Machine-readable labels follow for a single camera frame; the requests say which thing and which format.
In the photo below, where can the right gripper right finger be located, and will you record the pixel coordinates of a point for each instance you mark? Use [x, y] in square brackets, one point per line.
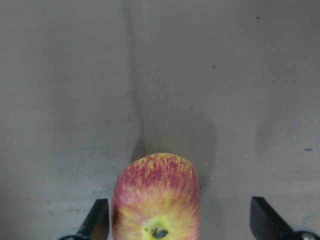
[266, 224]

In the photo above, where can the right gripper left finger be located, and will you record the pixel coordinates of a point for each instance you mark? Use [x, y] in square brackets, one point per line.
[96, 225]

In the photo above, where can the red yellow apple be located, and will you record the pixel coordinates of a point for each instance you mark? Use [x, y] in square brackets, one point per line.
[156, 198]

